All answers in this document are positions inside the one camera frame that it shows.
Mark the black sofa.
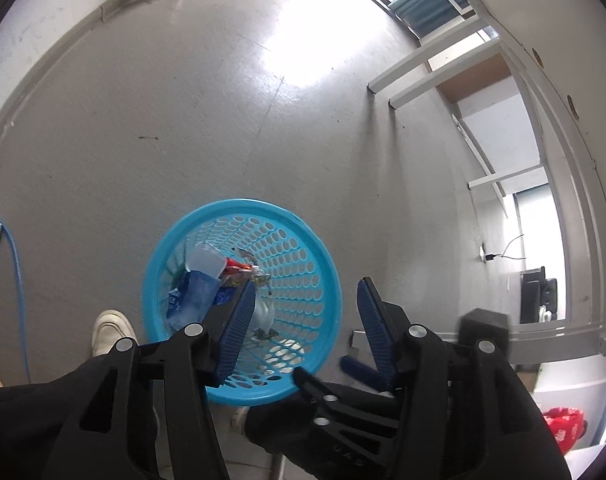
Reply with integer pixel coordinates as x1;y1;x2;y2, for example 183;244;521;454
520;265;560;324

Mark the blue cable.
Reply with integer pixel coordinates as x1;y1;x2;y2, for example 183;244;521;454
0;216;32;385

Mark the glass window panel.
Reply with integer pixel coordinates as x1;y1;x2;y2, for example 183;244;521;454
389;0;477;39

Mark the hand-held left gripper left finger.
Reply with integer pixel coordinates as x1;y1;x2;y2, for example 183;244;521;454
57;282;257;480

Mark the blue perforated plastic basket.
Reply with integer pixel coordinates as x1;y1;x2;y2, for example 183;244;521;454
142;198;343;407

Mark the white table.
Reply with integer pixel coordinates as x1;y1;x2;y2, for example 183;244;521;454
367;0;606;361

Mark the blue printed plastic bag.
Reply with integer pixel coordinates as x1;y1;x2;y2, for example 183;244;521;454
166;269;225;332

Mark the red patterned cloth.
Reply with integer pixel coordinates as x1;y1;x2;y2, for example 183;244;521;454
542;407;588;454

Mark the brown door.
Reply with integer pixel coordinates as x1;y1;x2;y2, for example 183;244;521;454
435;52;512;102

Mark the black charger cable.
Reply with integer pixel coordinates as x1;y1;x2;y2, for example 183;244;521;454
480;233;527;264

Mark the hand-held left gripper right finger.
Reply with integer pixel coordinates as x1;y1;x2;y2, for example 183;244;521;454
356;276;572;480

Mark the white foam box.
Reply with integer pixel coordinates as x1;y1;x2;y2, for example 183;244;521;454
185;242;227;279

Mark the person's white shoe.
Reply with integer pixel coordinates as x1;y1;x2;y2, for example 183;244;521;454
92;309;138;359

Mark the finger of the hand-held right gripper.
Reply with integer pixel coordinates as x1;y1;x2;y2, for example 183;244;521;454
340;356;392;392
292;367;402;480

